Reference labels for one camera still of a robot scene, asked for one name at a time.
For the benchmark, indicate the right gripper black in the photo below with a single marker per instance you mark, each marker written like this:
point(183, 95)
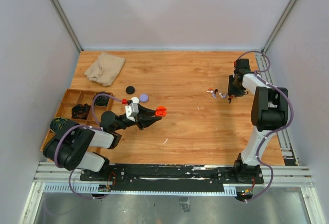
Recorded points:
point(231, 91)

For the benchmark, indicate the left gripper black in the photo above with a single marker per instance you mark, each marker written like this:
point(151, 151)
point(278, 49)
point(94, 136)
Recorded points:
point(144, 121)

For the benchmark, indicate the orange round charging case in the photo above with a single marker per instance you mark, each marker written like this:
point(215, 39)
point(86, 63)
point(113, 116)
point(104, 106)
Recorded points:
point(161, 111)

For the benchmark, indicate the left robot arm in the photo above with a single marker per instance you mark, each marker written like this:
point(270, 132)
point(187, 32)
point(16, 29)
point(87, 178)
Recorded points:
point(69, 146)

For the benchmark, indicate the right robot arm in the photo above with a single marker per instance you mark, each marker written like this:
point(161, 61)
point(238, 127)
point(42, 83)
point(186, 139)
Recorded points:
point(269, 114)

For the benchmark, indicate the white round charging case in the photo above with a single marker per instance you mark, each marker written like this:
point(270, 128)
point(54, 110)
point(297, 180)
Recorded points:
point(135, 100)

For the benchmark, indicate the purple round charging case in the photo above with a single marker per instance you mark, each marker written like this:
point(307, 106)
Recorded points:
point(143, 98)

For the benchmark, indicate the black round charging case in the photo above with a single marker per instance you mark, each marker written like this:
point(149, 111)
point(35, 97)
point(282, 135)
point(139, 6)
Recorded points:
point(130, 90)

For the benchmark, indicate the beige folded cloth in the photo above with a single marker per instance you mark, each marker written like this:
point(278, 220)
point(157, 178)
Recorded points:
point(105, 69)

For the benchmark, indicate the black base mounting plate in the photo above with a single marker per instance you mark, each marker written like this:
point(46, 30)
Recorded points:
point(173, 177)

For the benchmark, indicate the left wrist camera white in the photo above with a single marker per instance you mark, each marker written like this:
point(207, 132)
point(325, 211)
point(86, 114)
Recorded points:
point(131, 111)

